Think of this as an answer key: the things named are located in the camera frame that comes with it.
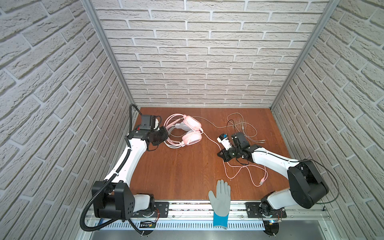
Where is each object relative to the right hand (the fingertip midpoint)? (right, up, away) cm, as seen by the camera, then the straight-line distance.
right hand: (218, 153), depth 87 cm
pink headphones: (-16, +17, -16) cm, 28 cm away
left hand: (-29, +13, -5) cm, 32 cm away
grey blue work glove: (-1, -23, -11) cm, 26 cm away
